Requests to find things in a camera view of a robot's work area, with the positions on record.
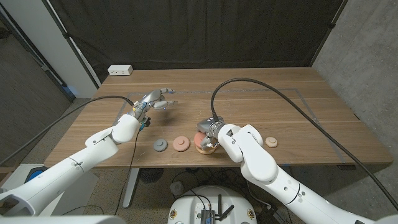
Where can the white table leg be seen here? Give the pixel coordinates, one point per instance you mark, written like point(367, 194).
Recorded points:
point(130, 186)

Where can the grey round floor object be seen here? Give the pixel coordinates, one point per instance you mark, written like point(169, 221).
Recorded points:
point(177, 188)

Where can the blue foot pedal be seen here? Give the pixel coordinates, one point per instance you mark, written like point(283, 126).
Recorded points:
point(36, 173)

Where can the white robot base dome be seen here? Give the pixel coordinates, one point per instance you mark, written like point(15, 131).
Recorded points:
point(189, 205)

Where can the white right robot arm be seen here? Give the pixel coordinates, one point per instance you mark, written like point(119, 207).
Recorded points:
point(258, 165)

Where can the black backdrop stand pole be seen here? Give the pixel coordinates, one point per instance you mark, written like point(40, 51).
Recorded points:
point(329, 31)
point(71, 46)

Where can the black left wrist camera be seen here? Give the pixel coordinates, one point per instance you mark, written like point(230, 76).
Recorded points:
point(146, 122)

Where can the white power strip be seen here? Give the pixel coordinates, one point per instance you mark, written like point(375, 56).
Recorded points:
point(120, 70)

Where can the radio box with black antennas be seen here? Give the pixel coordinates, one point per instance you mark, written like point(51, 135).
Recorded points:
point(207, 215)

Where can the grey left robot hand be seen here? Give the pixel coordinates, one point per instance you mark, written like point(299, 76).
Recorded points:
point(152, 97)

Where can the white robot torso edge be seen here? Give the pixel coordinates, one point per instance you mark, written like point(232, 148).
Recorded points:
point(62, 220)

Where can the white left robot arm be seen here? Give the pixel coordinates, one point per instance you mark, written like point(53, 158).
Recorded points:
point(62, 171)

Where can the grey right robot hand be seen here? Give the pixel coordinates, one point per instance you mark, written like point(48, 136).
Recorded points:
point(210, 126)

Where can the black power adapter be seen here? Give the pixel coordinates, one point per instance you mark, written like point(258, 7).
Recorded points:
point(269, 215)

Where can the black round floor fan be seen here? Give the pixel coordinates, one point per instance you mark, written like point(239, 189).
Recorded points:
point(150, 175)

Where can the black backdrop curtain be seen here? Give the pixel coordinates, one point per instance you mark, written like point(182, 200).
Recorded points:
point(199, 31)

